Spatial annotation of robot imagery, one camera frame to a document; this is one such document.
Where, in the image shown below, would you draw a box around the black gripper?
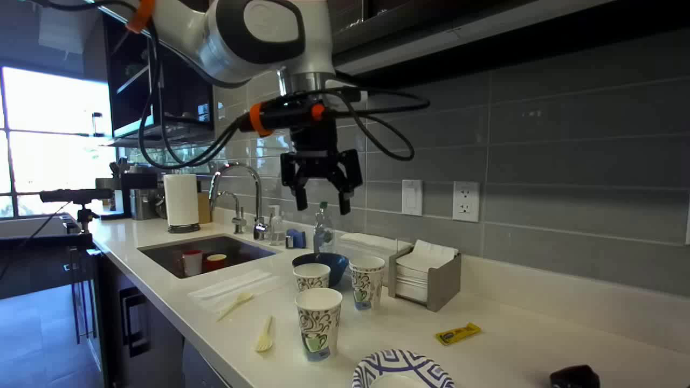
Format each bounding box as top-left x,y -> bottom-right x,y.
278,117 -> 363,215

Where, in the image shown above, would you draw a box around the red and white cup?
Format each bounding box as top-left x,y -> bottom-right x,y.
179,247 -> 205,279

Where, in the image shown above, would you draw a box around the black coffee machine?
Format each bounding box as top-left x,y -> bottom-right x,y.
108,159 -> 168,222

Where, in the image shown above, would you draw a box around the clear water bottle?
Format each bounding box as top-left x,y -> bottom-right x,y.
313,200 -> 336,255

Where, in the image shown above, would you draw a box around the blue sponge holder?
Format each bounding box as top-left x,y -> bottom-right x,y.
285,226 -> 308,251

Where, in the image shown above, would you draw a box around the chrome kitchen faucet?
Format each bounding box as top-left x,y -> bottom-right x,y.
206,159 -> 270,242

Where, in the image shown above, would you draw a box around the white rectangular tray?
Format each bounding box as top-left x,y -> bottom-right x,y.
332,230 -> 414,268

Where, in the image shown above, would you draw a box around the blue bowl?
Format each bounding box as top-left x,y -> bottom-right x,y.
290,251 -> 352,289

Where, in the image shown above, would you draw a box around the white paper napkins stack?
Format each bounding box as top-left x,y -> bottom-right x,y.
395,238 -> 458,303

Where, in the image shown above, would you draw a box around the red bowl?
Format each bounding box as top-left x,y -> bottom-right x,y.
202,253 -> 228,274

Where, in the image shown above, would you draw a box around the white paper towel roll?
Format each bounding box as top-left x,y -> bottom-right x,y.
161,172 -> 202,235

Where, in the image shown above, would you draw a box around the white power outlet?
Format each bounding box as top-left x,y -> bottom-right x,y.
451,178 -> 481,225

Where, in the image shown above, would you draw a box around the white plastic utensil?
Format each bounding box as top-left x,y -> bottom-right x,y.
216,291 -> 257,324

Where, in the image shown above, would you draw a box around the grey napkin holder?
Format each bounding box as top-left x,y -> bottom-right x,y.
385,245 -> 463,312

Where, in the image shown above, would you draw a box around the dark open shelf cabinet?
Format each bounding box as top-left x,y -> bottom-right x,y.
103,12 -> 217,142

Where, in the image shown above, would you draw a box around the kitchen sink basin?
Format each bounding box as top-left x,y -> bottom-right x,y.
137,235 -> 278,281

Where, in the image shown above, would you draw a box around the yellow sweetener packet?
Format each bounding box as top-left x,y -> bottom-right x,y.
432,321 -> 483,346

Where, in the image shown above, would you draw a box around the blue patterned paper plate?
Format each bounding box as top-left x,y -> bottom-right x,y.
349,346 -> 456,388

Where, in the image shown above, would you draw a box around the dark lower counter cabinet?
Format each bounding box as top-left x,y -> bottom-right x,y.
94,251 -> 239,388

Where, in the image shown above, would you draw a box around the bright window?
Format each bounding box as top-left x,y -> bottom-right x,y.
0,65 -> 117,218

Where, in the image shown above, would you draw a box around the black side table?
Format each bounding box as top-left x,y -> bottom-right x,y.
0,211 -> 98,299

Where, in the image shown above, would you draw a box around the small black object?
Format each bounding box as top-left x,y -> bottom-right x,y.
548,363 -> 602,388

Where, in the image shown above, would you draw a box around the black wrist camera orange bands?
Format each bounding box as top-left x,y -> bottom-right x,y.
239,88 -> 363,138

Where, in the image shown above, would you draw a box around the black looped camera cable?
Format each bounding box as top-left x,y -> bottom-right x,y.
332,69 -> 432,164

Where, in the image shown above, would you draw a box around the white light switch plate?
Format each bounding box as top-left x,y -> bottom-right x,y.
398,176 -> 425,218

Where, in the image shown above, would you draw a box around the long black arm cable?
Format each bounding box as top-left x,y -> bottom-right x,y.
135,23 -> 249,172

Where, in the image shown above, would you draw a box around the dark upper wall cabinet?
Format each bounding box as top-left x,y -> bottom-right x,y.
330,0 -> 690,94

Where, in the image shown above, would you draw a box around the black camera on tripod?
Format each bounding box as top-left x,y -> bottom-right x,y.
38,187 -> 117,232

